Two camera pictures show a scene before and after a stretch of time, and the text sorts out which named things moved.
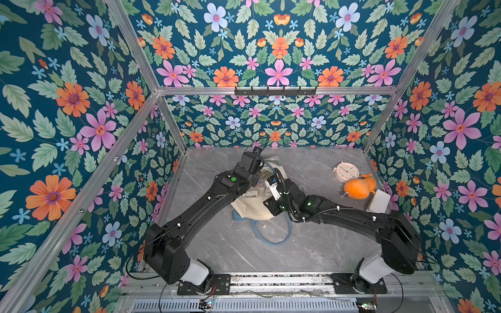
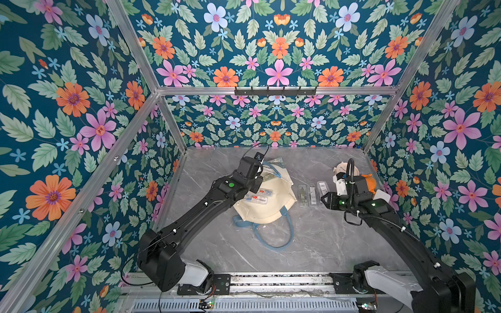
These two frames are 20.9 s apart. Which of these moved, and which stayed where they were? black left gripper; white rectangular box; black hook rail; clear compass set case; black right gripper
Moved: clear compass set case; black right gripper
Stayed: black hook rail; black left gripper; white rectangular box
